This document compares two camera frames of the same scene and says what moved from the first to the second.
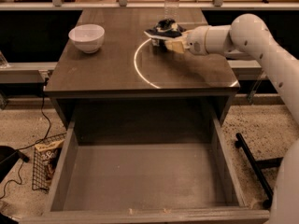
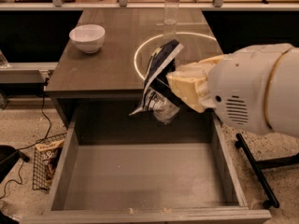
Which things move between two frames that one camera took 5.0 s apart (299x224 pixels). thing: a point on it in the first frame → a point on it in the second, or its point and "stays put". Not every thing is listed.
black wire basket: x=39 y=171 stays put
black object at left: x=8 y=157 stays put
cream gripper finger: x=177 y=46 → x=191 y=87
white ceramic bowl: x=88 y=37 stays put
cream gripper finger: x=181 y=38 → x=197 y=71
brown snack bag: x=49 y=152 stays put
